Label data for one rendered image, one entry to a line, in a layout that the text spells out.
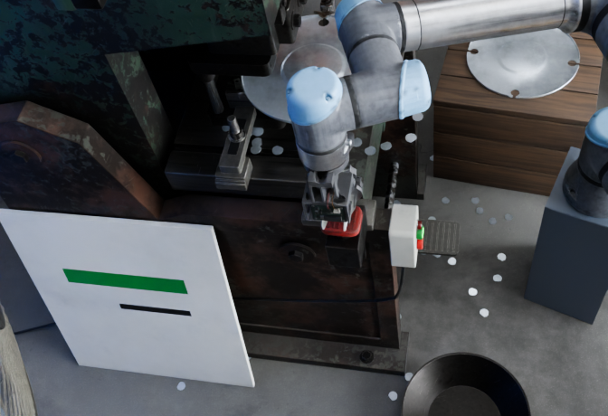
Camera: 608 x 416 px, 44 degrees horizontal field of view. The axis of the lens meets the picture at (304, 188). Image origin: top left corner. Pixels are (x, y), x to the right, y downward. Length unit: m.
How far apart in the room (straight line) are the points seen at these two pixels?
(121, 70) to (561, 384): 1.29
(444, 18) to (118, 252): 0.92
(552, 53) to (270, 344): 1.07
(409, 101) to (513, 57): 1.09
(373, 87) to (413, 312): 1.12
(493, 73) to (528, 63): 0.10
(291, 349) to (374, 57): 1.12
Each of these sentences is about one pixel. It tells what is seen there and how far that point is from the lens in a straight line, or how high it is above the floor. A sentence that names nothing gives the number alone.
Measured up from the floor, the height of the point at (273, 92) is 0.78.
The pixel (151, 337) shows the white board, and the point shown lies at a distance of 1.95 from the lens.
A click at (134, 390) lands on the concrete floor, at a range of 2.11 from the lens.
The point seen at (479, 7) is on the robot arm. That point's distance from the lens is 1.15.
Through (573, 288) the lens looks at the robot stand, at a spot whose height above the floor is 0.15.
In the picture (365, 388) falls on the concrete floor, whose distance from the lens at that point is 1.98.
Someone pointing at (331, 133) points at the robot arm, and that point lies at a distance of 1.02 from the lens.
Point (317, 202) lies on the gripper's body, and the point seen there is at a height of 0.92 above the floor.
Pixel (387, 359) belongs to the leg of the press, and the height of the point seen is 0.03.
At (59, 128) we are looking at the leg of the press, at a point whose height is 0.86.
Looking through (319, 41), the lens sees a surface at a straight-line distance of 1.55.
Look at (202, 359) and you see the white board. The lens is 1.96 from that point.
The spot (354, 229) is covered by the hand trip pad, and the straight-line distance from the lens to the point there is 1.29.
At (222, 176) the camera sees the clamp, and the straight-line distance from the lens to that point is 1.43.
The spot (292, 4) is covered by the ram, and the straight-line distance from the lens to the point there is 1.37.
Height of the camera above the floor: 1.86
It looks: 55 degrees down
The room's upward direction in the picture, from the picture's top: 14 degrees counter-clockwise
